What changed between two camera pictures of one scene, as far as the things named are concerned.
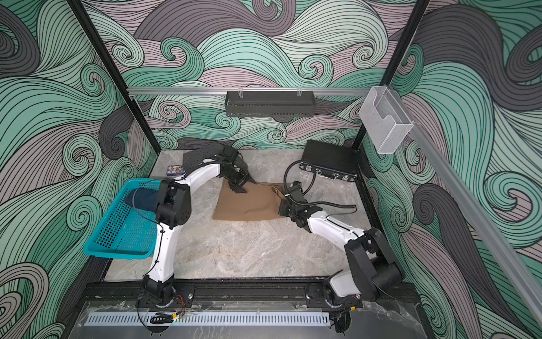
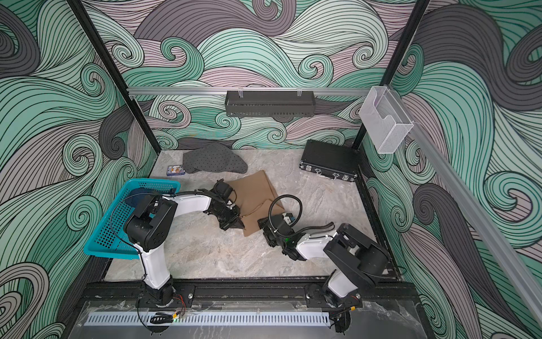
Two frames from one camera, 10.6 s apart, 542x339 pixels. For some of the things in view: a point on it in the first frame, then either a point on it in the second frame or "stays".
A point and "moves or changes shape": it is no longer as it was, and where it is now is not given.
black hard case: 334,161 stays
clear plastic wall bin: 385,121 stays
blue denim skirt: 142,198 stays
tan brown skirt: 262,200 moves or changes shape
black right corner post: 397,57 stays
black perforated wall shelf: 269,103 stays
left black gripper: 246,177 → 235,222
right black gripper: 282,210 → 265,226
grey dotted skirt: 194,157 stays
